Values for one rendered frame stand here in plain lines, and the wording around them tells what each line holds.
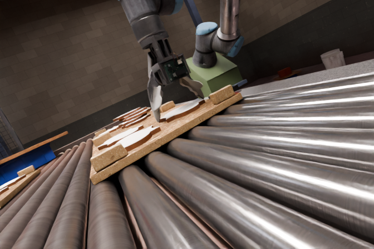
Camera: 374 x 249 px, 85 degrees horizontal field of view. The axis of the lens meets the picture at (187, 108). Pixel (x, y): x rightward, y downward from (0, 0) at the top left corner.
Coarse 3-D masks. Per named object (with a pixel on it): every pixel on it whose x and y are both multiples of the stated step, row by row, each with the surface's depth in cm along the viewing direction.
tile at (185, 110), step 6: (192, 102) 60; (198, 102) 55; (204, 102) 56; (180, 108) 58; (186, 108) 52; (192, 108) 50; (168, 114) 57; (174, 114) 52; (180, 114) 50; (186, 114) 50; (162, 120) 56; (168, 120) 51
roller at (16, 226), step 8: (72, 152) 115; (64, 160) 91; (56, 168) 75; (64, 168) 77; (56, 176) 64; (48, 184) 56; (40, 192) 49; (32, 200) 44; (40, 200) 45; (24, 208) 40; (32, 208) 40; (16, 216) 37; (24, 216) 37; (32, 216) 38; (8, 224) 34; (16, 224) 34; (24, 224) 34; (8, 232) 31; (16, 232) 31; (0, 240) 29; (8, 240) 29; (16, 240) 30; (0, 248) 27; (8, 248) 28
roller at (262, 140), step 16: (192, 128) 41; (208, 128) 36; (224, 128) 32; (240, 128) 29; (256, 128) 26; (272, 128) 24; (224, 144) 30; (240, 144) 27; (256, 144) 24; (272, 144) 22; (288, 144) 20; (304, 144) 19; (320, 144) 17; (336, 144) 16; (352, 144) 15; (368, 144) 14; (320, 160) 17; (336, 160) 16; (352, 160) 15; (368, 160) 14
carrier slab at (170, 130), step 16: (240, 96) 47; (192, 112) 50; (208, 112) 43; (144, 128) 60; (160, 128) 48; (176, 128) 40; (144, 144) 39; (160, 144) 38; (128, 160) 36; (96, 176) 34
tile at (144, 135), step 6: (150, 126) 51; (138, 132) 50; (144, 132) 46; (150, 132) 44; (156, 132) 45; (126, 138) 49; (132, 138) 45; (138, 138) 41; (144, 138) 40; (126, 144) 41; (132, 144) 39; (138, 144) 40; (126, 150) 39
